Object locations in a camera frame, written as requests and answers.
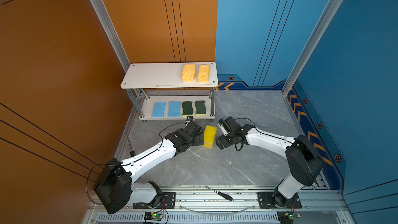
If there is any green yellow scouring sponge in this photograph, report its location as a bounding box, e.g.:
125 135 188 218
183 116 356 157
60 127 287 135
195 101 207 116
182 101 194 117

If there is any blue sponge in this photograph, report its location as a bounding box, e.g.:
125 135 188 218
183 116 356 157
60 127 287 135
168 101 181 118
151 102 166 118

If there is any orange yellow sponge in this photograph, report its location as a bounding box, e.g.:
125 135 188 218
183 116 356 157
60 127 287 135
182 64 196 83
197 65 210 83

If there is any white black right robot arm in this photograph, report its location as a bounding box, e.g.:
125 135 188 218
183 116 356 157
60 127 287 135
216 117 324 208

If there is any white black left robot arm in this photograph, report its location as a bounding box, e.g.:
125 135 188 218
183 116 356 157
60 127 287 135
93 121 204 214

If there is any white two-tier shelf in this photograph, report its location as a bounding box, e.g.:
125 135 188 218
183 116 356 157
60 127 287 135
121 62 219 121

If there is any left green circuit board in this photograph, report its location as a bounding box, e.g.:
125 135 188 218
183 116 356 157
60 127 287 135
144 212 165 224

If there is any green circuit board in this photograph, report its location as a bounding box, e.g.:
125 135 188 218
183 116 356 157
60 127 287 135
144 212 165 224
277 212 294 224

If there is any right green circuit board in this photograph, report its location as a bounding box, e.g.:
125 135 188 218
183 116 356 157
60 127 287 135
277 212 294 224

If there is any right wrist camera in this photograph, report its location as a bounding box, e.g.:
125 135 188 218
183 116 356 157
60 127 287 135
218 119 229 136

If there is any black yellow handled screwdriver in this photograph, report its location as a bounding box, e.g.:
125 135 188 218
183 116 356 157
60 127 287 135
126 134 135 157

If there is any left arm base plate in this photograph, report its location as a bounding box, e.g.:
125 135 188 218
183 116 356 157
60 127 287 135
133 192 176 209

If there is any clear curved cable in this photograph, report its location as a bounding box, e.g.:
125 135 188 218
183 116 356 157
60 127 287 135
177 203 257 216

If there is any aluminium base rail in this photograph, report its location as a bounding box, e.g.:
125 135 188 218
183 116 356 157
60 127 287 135
83 186 355 224

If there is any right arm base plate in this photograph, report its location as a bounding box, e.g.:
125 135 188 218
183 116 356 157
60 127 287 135
257 192 302 209

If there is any left aluminium corner post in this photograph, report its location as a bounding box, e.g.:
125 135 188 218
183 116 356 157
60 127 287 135
90 0 131 72

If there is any aluminium corner post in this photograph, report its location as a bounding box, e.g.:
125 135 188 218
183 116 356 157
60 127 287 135
90 0 131 72
282 0 343 96

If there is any right aluminium corner post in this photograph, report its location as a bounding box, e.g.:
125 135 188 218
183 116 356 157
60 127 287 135
282 0 343 96

